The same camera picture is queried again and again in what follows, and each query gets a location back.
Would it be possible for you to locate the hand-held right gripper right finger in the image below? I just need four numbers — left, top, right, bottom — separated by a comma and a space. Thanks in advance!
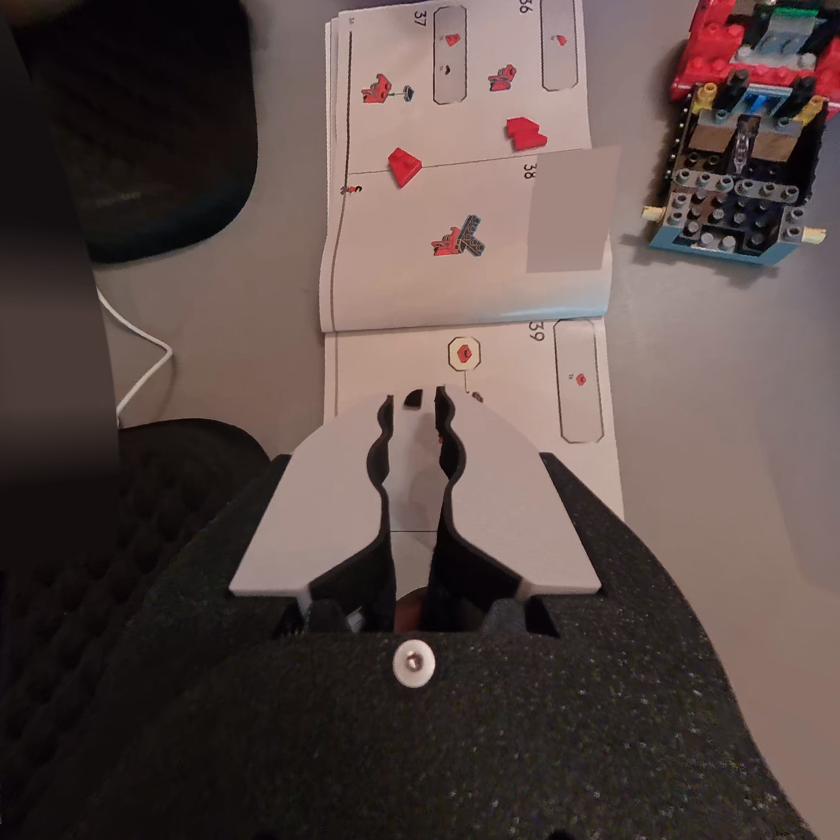
430, 385, 602, 599

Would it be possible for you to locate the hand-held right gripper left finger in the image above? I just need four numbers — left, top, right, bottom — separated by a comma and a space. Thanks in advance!
228, 394, 395, 603

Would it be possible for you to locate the white lego instruction booklet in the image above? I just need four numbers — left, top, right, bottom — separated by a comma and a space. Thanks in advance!
319, 0, 624, 585

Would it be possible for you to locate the red lego wedge plate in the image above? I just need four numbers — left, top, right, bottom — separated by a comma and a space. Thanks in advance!
387, 147, 424, 189

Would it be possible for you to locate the red and black lego car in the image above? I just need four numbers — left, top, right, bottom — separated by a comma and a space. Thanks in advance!
642, 0, 840, 266

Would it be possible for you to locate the black quilted wrist rest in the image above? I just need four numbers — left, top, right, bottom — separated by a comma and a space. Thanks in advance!
0, 419, 273, 840
29, 0, 258, 263

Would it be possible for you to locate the white cable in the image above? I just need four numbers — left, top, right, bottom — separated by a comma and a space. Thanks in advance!
97, 289, 175, 427

